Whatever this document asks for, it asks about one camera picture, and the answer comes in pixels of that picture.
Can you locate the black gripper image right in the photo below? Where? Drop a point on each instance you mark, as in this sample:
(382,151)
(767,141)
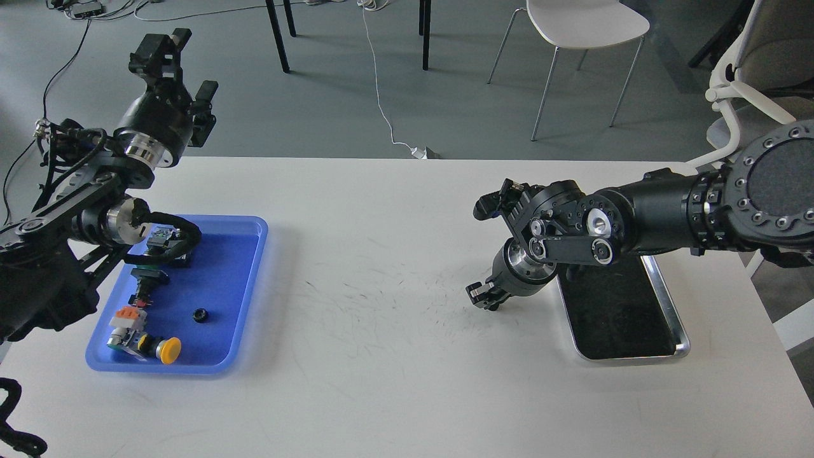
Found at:
(514,273)

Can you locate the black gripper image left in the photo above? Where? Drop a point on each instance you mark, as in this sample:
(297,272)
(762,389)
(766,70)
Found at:
(160,113)

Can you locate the small black gear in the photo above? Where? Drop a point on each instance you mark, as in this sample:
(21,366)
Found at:
(200,315)

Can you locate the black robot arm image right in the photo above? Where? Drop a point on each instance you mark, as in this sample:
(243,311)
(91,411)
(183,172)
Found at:
(759,201)

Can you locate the silver metal tray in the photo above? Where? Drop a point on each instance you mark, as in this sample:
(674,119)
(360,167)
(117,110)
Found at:
(623,314)

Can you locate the blue plastic tray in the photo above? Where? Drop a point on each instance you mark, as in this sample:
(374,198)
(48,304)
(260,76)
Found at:
(184,305)

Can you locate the black table leg left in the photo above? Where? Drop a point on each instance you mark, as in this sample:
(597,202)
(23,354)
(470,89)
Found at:
(271,10)

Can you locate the black table leg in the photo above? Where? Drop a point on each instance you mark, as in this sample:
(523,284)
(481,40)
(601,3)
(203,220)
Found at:
(424,30)
(271,10)

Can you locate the black table leg right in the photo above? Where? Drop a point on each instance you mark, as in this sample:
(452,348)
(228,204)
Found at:
(424,30)

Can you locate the white plastic chair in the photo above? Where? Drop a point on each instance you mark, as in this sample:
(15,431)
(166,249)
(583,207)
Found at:
(581,25)

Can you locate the grey white office chair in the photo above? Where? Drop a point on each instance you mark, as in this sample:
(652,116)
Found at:
(764,80)

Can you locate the red push button switch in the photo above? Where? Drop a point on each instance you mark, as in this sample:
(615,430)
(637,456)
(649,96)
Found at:
(162,239)

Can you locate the green push button switch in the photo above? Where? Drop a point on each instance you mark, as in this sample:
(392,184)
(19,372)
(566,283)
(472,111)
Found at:
(148,279)

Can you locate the orange white switch module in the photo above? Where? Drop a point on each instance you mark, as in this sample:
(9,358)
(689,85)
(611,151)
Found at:
(128,325)

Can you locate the yellow push button switch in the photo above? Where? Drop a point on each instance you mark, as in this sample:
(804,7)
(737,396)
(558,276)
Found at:
(166,350)

